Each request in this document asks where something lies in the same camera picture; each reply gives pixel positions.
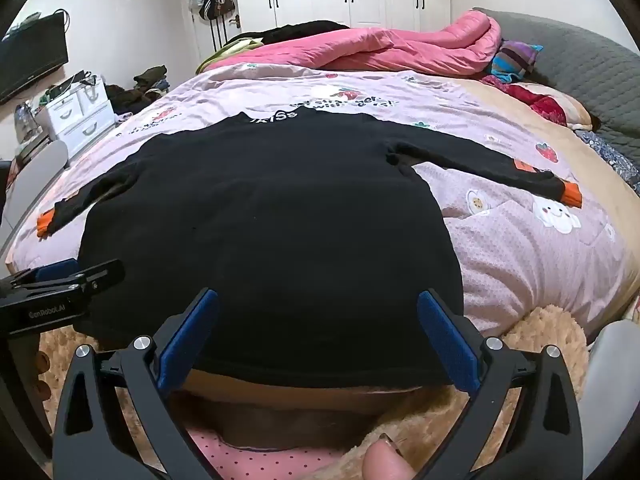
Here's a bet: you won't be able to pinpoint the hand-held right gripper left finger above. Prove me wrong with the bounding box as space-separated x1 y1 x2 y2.
52 287 221 480

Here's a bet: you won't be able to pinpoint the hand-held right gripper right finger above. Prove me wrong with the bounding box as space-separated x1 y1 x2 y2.
417 289 586 480

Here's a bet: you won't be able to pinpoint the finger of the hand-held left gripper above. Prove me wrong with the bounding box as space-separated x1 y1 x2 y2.
0 259 81 293
0 259 126 311

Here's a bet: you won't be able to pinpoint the black sweater with orange cuffs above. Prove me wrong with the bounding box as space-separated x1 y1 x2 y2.
37 109 583 391

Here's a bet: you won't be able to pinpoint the pile of dark clothes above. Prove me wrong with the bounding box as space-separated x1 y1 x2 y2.
105 65 169 117

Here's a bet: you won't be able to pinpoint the person's left hand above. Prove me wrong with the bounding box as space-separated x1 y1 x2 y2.
32 349 52 403

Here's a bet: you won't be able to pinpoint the person's right hand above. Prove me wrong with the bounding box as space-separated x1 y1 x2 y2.
362 434 417 480

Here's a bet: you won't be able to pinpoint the beige fuzzy blanket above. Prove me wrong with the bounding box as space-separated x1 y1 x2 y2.
37 304 592 480

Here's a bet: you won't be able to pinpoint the pink strawberry printed blanket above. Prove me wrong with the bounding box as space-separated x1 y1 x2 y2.
5 62 640 341

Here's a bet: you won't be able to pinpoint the pink dotted pants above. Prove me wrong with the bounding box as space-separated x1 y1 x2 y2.
184 429 351 480

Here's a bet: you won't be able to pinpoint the white drawer box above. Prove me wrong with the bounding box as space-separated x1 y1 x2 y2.
35 77 116 158

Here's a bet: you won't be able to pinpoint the black television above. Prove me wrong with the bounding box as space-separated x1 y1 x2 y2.
0 12 69 106

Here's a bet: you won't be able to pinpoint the blue floral cloth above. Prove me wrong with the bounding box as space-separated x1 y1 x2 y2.
575 129 640 191

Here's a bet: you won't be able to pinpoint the green cloth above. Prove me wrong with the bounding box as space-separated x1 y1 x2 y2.
197 39 264 73

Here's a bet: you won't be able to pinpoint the white door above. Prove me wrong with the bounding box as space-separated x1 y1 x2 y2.
187 0 242 68

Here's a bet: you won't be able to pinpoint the striped pillow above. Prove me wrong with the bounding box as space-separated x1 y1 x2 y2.
487 40 544 83

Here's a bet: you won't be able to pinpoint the pink comforter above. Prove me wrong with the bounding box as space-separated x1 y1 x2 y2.
200 10 503 78

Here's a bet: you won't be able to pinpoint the grey quilted headboard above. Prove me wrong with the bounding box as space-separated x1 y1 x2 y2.
472 7 640 186

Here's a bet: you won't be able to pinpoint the black cloth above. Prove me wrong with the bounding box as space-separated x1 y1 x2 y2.
225 20 351 47

